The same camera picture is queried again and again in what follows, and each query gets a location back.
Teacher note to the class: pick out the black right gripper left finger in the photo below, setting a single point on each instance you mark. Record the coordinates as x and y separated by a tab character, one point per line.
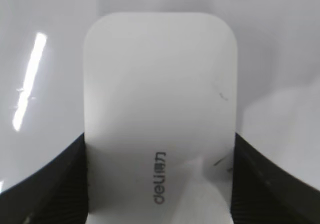
56	194

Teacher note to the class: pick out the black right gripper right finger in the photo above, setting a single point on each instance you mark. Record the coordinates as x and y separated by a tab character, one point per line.
263	193

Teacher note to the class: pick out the white whiteboard eraser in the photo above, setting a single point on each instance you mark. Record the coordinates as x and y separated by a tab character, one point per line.
160	98

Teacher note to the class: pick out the white board with aluminium frame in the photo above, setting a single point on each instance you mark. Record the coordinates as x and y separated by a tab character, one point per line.
278	100

